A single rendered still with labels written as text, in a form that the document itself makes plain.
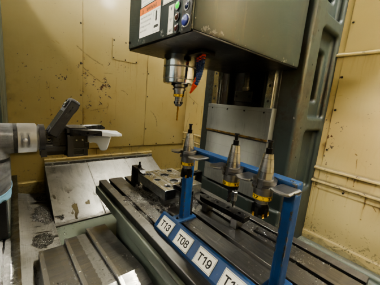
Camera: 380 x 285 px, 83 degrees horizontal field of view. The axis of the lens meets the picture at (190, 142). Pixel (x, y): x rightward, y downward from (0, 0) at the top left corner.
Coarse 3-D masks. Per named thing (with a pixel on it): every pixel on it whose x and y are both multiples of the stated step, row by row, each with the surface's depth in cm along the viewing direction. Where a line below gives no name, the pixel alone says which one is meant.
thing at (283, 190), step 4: (280, 184) 56; (284, 184) 57; (272, 188) 53; (276, 188) 53; (280, 188) 53; (284, 188) 54; (288, 188) 54; (292, 188) 54; (296, 188) 54; (276, 192) 51; (280, 192) 51; (284, 192) 51; (288, 192) 51; (292, 192) 52; (296, 192) 52; (300, 192) 53; (284, 196) 50; (288, 196) 50
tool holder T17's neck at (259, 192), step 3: (255, 189) 57; (258, 189) 56; (255, 192) 57; (258, 192) 56; (261, 192) 56; (264, 192) 55; (267, 192) 55; (270, 192) 56; (258, 195) 56; (261, 195) 56; (264, 195) 55; (267, 195) 55; (270, 195) 56; (255, 198) 57; (261, 201) 56; (264, 201) 56
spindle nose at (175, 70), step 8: (168, 56) 93; (176, 56) 91; (184, 56) 91; (168, 64) 93; (176, 64) 91; (184, 64) 91; (192, 64) 93; (168, 72) 93; (176, 72) 92; (184, 72) 92; (192, 72) 94; (168, 80) 94; (176, 80) 93; (184, 80) 93; (192, 80) 95
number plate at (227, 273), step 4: (224, 272) 60; (228, 272) 60; (224, 276) 60; (228, 276) 59; (232, 276) 59; (236, 276) 58; (220, 280) 60; (224, 280) 59; (228, 280) 59; (232, 280) 58; (236, 280) 57; (240, 280) 57; (220, 284) 59; (224, 284) 58; (228, 284) 58; (232, 284) 57; (236, 284) 57; (240, 284) 56; (244, 284) 56
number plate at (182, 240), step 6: (180, 228) 78; (180, 234) 76; (186, 234) 75; (174, 240) 76; (180, 240) 75; (186, 240) 73; (192, 240) 72; (180, 246) 73; (186, 246) 72; (186, 252) 71
